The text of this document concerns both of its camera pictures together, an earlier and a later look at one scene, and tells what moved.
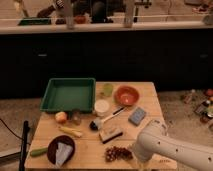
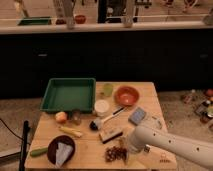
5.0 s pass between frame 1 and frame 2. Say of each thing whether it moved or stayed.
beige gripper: moved
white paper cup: stayed
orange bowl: stayed
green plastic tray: stayed
